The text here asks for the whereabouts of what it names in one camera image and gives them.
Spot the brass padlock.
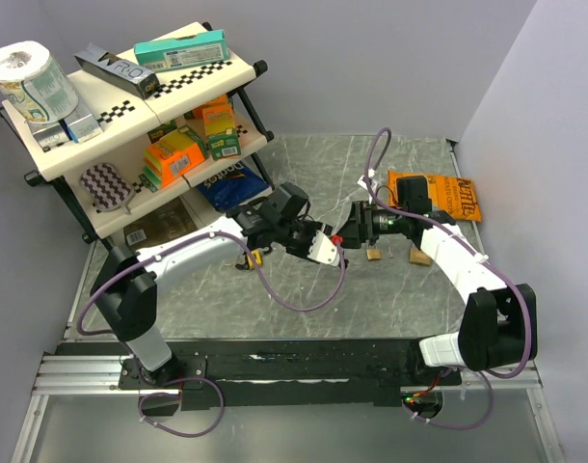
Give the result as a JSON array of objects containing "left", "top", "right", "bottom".
[
  {"left": 409, "top": 247, "right": 432, "bottom": 266},
  {"left": 365, "top": 241, "right": 382, "bottom": 261}
]

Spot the silver blue small box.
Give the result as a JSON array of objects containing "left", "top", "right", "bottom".
[{"left": 63, "top": 106, "right": 103, "bottom": 144}]

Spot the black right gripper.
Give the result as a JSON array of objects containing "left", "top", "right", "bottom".
[{"left": 338, "top": 200, "right": 408, "bottom": 249}]

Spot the cream three-tier shelf rack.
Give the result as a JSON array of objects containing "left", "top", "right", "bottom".
[{"left": 0, "top": 20, "right": 276, "bottom": 244}]

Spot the orange Kettle chip bag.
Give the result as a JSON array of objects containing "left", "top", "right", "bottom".
[{"left": 388, "top": 170, "right": 482, "bottom": 223}]

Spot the brown cardboard box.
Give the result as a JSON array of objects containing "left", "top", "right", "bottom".
[{"left": 123, "top": 198, "right": 197, "bottom": 250}]

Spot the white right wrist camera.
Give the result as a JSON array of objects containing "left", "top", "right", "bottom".
[{"left": 357, "top": 169, "right": 378, "bottom": 191}]

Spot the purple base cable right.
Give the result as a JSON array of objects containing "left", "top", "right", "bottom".
[{"left": 404, "top": 370, "right": 495, "bottom": 431}]

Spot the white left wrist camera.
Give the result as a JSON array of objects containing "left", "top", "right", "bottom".
[{"left": 307, "top": 231, "right": 342, "bottom": 267}]

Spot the blue Doritos chip bag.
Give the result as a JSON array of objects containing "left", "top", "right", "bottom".
[{"left": 197, "top": 162, "right": 269, "bottom": 212}]

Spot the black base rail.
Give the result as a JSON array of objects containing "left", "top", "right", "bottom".
[{"left": 55, "top": 337, "right": 464, "bottom": 411}]

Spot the dark grey long box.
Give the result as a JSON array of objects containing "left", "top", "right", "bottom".
[{"left": 74, "top": 43, "right": 160, "bottom": 99}]

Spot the upright orange green box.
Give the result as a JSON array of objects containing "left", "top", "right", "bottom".
[{"left": 202, "top": 103, "right": 241, "bottom": 160}]

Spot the teal toothpaste box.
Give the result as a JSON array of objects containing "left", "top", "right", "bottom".
[{"left": 133, "top": 30, "right": 229, "bottom": 72}]

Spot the orange green sponge pack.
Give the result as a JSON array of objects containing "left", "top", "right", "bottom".
[{"left": 144, "top": 125, "right": 207, "bottom": 188}]

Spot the toilet paper roll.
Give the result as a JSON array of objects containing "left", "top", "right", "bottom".
[{"left": 0, "top": 41, "right": 79, "bottom": 124}]

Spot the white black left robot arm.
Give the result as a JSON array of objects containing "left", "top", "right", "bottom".
[{"left": 88, "top": 182, "right": 346, "bottom": 388}]

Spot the yellow padlock with keys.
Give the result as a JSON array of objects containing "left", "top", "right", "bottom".
[{"left": 226, "top": 249, "right": 263, "bottom": 271}]

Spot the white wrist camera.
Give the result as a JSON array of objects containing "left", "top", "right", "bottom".
[
  {"left": 307, "top": 231, "right": 342, "bottom": 267},
  {"left": 357, "top": 169, "right": 378, "bottom": 191}
]

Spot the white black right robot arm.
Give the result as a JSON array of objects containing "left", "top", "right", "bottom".
[{"left": 337, "top": 176, "right": 537, "bottom": 385}]

